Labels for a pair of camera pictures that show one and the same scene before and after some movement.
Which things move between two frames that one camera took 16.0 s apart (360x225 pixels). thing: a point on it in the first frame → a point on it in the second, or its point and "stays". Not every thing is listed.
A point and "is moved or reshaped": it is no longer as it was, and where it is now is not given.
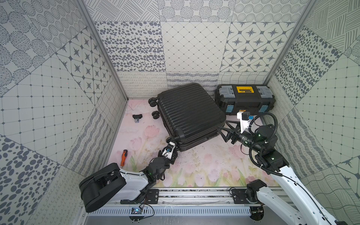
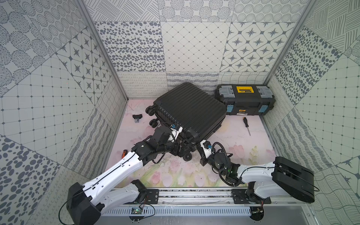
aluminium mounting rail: x=190 y=198 stays
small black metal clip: x=137 y=117 stays
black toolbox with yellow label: x=231 y=99 stays
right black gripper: x=236 y=134 → x=203 y=159
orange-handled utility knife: x=123 y=157 stays
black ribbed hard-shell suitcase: x=190 y=114 is moved or reshaped
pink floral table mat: x=141 y=138 stays
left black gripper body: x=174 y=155 → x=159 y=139
